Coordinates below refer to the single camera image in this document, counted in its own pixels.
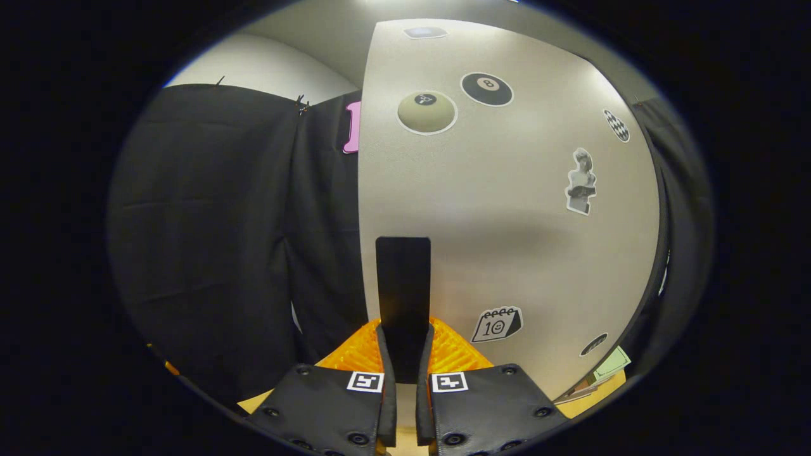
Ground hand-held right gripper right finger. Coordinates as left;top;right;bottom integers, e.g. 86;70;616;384
415;320;571;456

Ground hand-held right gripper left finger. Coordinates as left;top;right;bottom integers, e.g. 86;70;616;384
244;320;399;456

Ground black cabinet door handle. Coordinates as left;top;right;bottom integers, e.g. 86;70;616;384
375;236;431;384

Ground beige cabinet door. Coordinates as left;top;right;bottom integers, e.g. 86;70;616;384
358;18;663;403

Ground black backdrop cloth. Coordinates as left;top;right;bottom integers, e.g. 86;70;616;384
106;82;715;406

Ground brown book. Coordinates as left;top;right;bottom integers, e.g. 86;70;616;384
553;380;599;406

